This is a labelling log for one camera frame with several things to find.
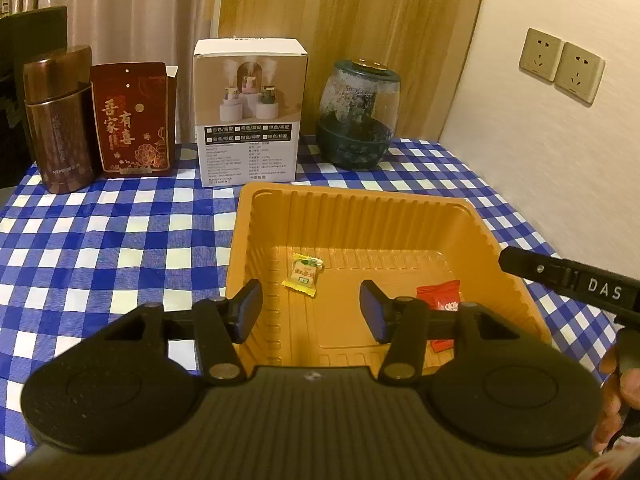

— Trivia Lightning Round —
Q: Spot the dark chair back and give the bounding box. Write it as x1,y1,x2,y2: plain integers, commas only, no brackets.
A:
0,6,68,188

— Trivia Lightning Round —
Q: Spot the person's right hand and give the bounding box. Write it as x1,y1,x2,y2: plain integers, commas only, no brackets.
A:
597,345,640,456

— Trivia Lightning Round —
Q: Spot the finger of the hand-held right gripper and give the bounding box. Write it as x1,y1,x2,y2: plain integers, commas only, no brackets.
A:
498,246,581,293

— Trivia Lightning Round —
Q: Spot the blue white checkered tablecloth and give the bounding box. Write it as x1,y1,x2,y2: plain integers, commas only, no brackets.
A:
0,135,621,461

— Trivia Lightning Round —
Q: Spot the white humidifier carton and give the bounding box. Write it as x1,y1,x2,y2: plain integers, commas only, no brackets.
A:
193,37,309,188

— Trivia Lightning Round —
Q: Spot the beige wall socket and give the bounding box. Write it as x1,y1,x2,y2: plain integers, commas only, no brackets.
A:
518,28,565,82
555,42,606,106

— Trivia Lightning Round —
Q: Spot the green glass humidifier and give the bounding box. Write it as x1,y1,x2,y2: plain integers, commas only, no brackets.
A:
316,58,402,170

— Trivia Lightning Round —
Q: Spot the yellow candy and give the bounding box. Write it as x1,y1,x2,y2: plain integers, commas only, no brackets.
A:
281,253,323,297

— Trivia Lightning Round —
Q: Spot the orange plastic tray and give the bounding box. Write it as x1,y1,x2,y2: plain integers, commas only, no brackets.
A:
226,182,553,368

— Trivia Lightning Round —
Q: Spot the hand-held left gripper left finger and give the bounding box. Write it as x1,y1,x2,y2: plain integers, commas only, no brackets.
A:
95,279,264,387

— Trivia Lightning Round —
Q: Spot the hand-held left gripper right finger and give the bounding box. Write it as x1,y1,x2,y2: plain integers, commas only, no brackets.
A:
359,280,521,386

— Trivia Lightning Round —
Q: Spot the red candy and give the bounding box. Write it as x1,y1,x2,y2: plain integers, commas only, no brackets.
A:
416,284,463,353

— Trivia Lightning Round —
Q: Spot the dark red gift box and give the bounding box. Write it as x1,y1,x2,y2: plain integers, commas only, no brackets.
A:
90,62,180,178

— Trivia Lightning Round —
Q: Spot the sheer white curtain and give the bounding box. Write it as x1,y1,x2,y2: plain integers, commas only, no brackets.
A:
0,0,221,143

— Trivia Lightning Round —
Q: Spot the red white packet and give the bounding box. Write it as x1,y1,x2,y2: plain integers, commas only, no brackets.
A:
575,437,640,480

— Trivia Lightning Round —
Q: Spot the brown thermos flask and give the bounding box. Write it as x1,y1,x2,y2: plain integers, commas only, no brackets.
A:
22,45,97,195

